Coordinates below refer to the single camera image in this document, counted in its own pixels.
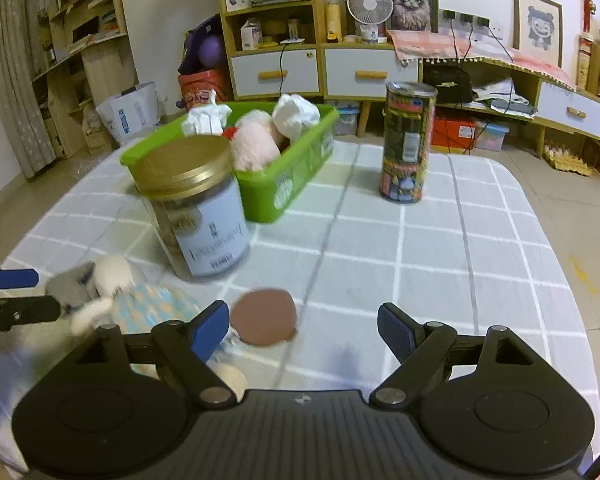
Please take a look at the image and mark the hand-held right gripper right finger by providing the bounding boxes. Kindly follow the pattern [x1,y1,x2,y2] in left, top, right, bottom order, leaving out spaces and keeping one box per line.
[369,302,551,407]

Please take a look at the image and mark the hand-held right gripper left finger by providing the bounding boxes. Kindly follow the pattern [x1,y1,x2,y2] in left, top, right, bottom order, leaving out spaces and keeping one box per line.
[55,300,237,407]

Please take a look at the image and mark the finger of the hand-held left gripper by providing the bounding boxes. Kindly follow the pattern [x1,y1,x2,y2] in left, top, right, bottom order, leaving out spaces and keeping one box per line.
[0,295,61,346]
[0,266,40,293]

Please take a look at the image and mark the light blue dress doll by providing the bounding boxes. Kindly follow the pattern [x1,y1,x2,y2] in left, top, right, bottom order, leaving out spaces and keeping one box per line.
[45,254,248,403]

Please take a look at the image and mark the green plastic bin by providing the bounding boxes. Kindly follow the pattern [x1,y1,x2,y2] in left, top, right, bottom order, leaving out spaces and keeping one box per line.
[119,101,341,224]

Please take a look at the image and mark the pink plush toy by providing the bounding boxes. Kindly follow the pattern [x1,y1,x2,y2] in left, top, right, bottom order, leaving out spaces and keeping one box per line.
[229,111,283,172]

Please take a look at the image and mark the white plush toy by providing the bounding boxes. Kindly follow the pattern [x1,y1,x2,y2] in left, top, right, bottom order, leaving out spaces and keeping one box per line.
[181,103,233,137]

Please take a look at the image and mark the red dress doll white bonnet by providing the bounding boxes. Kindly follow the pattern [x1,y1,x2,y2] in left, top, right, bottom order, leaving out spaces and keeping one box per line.
[223,94,322,152]

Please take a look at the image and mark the brown round coaster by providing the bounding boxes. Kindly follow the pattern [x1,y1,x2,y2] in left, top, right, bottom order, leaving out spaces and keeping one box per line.
[230,288,298,347]

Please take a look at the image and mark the grey checked mat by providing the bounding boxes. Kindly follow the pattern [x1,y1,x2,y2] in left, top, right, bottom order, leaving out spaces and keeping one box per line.
[0,137,600,476]

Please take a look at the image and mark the glass jar gold lid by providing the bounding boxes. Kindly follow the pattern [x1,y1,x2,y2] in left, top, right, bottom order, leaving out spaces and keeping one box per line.
[130,135,251,282]

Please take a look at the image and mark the tall printed snack can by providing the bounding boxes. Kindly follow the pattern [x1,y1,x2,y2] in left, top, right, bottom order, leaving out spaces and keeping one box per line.
[379,81,439,205]

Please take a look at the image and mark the white printed sack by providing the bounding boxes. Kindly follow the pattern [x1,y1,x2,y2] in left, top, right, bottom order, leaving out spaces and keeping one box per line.
[96,81,161,148]

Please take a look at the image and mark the orange storage box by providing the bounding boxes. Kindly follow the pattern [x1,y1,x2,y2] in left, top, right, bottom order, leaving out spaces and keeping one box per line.
[431,115,478,155]

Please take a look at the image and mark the clear box blue lid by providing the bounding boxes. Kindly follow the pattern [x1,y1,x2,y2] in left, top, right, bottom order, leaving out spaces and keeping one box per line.
[332,106,362,137]

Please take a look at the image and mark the clear storage box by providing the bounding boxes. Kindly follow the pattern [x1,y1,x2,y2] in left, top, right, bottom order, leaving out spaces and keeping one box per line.
[474,121,510,152]

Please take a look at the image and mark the patterned curtain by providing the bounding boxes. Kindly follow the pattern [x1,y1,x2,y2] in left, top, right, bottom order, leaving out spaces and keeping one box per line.
[0,0,56,181]

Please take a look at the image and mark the wooden bookshelf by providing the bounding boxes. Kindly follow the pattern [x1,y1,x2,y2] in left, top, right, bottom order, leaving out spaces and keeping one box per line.
[32,0,140,158]

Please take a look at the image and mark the orange printed bag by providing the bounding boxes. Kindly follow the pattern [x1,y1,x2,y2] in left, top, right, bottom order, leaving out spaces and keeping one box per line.
[177,69,233,106]

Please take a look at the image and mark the egg tray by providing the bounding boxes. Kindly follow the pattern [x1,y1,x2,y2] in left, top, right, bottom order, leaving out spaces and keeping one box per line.
[542,142,595,177]

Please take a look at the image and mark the black bag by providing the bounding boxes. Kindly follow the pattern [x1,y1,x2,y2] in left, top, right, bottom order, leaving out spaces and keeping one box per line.
[422,64,473,103]

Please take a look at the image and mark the folded white clothes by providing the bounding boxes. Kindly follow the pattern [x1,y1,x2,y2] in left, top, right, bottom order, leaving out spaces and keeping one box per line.
[472,77,536,118]

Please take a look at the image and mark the long wooden drawer cabinet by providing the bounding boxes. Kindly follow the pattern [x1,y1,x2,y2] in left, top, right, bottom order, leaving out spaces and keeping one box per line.
[321,42,600,148]

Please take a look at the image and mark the wooden shelf cabinet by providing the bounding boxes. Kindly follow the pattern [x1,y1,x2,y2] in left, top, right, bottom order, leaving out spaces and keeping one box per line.
[216,0,326,102]

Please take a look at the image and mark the purple bag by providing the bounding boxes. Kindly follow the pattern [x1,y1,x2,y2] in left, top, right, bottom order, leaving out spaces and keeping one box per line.
[178,14,227,75]

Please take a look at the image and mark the pink cloth runner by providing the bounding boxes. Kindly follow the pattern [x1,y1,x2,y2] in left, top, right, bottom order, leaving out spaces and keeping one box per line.
[387,29,578,92]

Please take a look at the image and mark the white milk carton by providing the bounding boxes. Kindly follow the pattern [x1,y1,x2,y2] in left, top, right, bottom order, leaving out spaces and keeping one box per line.
[240,19,263,52]

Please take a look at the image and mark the yellow tube can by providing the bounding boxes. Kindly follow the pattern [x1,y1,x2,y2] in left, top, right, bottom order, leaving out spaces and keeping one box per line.
[326,2,342,43]

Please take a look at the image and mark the framed cat picture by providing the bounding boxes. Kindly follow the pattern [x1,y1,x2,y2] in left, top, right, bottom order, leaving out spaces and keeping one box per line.
[383,0,440,34]

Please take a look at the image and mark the small white fan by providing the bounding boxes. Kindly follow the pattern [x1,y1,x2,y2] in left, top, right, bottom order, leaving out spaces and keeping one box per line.
[347,0,395,43]

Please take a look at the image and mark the framed cartoon girl drawing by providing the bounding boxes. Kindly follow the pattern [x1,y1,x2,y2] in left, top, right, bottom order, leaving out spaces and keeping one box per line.
[512,0,563,68]

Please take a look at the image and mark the white wall socket strip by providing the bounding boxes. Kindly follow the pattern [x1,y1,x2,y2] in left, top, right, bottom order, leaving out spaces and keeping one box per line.
[442,9,506,41]

